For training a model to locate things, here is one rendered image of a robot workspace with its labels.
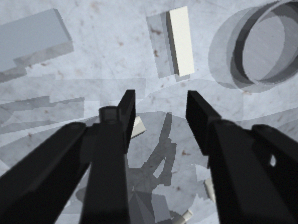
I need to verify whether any white cylinder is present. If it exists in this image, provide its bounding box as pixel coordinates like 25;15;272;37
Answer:
131;116;146;138

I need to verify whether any grey cylindrical pin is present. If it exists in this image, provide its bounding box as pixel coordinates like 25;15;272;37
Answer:
205;179;215;203

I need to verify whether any white rectangular bar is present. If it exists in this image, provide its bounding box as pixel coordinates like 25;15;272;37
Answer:
166;6;195;77

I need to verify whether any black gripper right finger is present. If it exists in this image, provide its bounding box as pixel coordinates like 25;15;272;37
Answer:
185;90;298;224

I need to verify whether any pale grey cylinder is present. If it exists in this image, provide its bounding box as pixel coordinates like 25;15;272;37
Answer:
174;210;193;224

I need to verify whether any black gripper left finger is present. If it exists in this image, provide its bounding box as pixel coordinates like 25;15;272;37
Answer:
0;89;136;224

